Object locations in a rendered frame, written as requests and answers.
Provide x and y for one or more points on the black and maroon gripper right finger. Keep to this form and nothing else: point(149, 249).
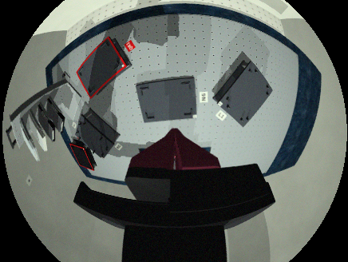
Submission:
point(188, 155)

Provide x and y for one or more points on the grey shelf rack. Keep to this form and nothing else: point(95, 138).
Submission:
point(62, 93)

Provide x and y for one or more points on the white multiwell plate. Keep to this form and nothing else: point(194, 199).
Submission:
point(29, 142)

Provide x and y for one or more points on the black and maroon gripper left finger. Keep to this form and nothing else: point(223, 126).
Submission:
point(157, 155)

